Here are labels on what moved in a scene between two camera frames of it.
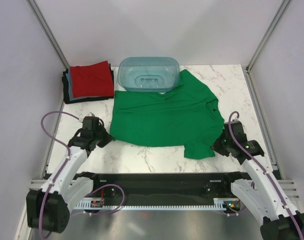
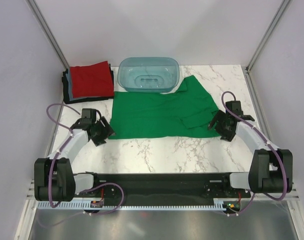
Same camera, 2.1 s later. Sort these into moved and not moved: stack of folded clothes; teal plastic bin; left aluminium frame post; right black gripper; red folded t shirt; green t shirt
Moved: right black gripper; green t shirt
Not moved: stack of folded clothes; red folded t shirt; teal plastic bin; left aluminium frame post
